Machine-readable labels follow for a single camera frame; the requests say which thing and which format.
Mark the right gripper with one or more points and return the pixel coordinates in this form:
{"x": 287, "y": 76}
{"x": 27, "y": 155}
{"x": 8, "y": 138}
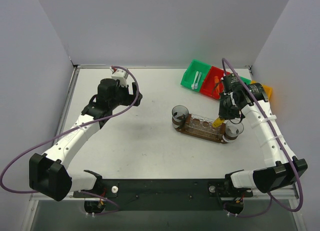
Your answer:
{"x": 227, "y": 111}

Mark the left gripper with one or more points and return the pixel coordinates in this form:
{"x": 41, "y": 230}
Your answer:
{"x": 135, "y": 93}

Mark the yellow toothpaste tube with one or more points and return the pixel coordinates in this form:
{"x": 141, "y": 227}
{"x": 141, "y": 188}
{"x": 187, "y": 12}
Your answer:
{"x": 218, "y": 122}

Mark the clear glass cup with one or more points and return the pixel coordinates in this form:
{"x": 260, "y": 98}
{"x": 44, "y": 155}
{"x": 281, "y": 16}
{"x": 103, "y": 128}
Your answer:
{"x": 232, "y": 131}

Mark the orange toothpaste tube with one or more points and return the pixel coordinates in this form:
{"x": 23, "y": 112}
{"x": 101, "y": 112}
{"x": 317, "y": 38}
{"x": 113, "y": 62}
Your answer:
{"x": 216, "y": 88}

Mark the clear acrylic toothbrush rack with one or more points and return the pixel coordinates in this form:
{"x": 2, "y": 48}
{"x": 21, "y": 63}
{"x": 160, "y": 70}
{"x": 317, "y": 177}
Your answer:
{"x": 201, "y": 127}

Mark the grey glass cup with holder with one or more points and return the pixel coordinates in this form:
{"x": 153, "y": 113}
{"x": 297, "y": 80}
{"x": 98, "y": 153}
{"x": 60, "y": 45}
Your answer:
{"x": 179, "y": 116}

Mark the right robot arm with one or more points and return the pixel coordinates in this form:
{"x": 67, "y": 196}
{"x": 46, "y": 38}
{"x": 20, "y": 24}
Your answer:
{"x": 250, "y": 101}

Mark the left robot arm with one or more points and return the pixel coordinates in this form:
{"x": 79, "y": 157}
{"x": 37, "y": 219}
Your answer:
{"x": 48, "y": 173}

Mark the light blue toothbrush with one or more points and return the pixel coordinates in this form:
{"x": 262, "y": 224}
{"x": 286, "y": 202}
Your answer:
{"x": 197, "y": 80}

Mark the white toothbrush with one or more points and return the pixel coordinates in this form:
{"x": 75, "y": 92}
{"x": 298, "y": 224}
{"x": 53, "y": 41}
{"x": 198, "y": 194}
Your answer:
{"x": 194, "y": 80}

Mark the brown oval wooden tray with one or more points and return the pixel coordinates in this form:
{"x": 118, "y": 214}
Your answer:
{"x": 199, "y": 127}

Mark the red bin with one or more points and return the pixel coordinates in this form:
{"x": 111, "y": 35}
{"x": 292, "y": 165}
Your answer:
{"x": 208, "y": 83}

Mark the green bin with cups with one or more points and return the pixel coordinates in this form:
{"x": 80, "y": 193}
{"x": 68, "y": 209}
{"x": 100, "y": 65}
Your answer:
{"x": 245, "y": 80}

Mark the yellow bin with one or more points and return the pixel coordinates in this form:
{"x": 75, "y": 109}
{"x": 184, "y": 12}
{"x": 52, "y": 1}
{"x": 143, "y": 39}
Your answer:
{"x": 267, "y": 89}

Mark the green bin with toothbrushes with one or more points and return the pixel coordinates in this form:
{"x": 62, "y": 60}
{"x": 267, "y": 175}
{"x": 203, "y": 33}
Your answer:
{"x": 189, "y": 74}

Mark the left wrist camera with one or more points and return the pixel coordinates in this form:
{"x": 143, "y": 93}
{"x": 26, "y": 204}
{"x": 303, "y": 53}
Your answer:
{"x": 121, "y": 75}

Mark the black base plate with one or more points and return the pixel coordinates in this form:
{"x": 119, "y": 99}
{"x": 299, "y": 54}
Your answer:
{"x": 167, "y": 203}

